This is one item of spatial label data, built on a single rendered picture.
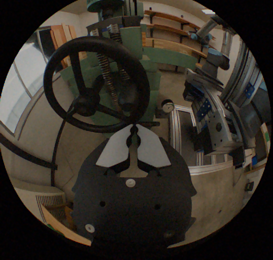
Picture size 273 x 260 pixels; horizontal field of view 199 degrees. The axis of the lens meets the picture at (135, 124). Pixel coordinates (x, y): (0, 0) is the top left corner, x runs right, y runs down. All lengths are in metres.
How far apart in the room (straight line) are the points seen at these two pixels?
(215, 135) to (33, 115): 1.75
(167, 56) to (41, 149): 1.65
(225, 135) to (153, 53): 0.37
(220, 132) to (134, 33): 0.38
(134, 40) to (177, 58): 0.19
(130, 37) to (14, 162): 1.52
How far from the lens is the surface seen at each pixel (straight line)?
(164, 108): 0.38
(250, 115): 0.43
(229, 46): 0.91
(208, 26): 0.91
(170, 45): 0.50
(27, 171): 1.50
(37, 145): 1.50
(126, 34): 0.21
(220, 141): 0.34
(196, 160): 0.89
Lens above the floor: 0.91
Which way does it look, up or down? 58 degrees down
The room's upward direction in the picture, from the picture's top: 5 degrees counter-clockwise
